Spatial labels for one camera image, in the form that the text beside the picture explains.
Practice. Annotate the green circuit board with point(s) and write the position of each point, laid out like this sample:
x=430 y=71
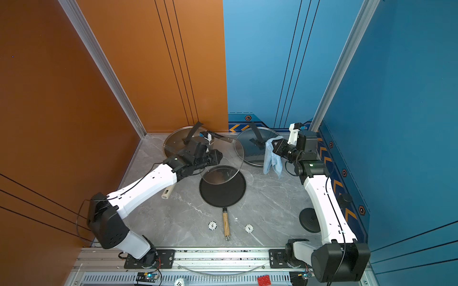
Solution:
x=147 y=277

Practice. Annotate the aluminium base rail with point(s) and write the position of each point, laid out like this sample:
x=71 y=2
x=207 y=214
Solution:
x=197 y=259

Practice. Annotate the brown pan with cream handle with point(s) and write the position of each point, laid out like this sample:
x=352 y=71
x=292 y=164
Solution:
x=168 y=191

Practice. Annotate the glass lid with black strap handle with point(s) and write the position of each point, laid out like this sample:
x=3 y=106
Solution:
x=180 y=154

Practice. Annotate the glass lid with black knob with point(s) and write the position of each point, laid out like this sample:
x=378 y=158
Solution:
x=226 y=157

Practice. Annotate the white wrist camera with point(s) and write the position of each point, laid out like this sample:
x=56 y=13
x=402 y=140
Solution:
x=207 y=135
x=297 y=133

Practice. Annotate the glass lid on black wok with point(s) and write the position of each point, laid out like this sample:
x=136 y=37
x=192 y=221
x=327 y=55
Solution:
x=253 y=141

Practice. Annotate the white round marker left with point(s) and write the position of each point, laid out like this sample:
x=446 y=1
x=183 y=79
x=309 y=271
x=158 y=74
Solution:
x=212 y=225

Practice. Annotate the black wok with handle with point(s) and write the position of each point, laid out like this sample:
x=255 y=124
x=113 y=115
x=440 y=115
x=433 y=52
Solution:
x=218 y=136

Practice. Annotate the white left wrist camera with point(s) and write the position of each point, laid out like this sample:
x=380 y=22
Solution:
x=207 y=135

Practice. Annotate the black pan with wooden handle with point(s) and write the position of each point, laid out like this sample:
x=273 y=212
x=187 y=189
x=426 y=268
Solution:
x=222 y=187

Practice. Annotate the white round marker right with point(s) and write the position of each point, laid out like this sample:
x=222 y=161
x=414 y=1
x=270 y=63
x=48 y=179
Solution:
x=249 y=228

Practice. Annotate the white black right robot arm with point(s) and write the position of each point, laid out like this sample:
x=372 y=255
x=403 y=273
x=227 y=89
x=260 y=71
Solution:
x=341 y=257

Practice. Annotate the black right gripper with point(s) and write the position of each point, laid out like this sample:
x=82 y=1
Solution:
x=279 y=149

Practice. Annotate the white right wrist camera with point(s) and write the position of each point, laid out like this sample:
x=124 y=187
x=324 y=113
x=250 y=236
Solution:
x=297 y=133

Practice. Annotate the aluminium corner post right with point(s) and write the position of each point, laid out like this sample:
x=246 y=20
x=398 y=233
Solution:
x=353 y=41

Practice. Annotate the light blue cloth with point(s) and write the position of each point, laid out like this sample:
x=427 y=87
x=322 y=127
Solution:
x=271 y=160

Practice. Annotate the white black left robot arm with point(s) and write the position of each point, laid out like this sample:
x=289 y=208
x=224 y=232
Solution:
x=107 y=212

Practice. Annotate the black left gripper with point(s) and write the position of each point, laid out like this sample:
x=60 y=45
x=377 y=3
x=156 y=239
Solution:
x=214 y=153

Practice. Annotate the white round marker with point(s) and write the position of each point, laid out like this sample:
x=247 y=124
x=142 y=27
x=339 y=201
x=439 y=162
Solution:
x=212 y=225
x=249 y=228

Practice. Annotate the aluminium corner post left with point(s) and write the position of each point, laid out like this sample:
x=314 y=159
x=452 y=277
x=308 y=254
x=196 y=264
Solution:
x=87 y=36

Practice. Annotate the aluminium corner post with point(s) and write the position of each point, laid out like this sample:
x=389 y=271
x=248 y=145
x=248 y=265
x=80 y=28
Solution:
x=353 y=41
x=87 y=36

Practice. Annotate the red block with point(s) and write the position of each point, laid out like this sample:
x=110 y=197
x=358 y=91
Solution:
x=264 y=280

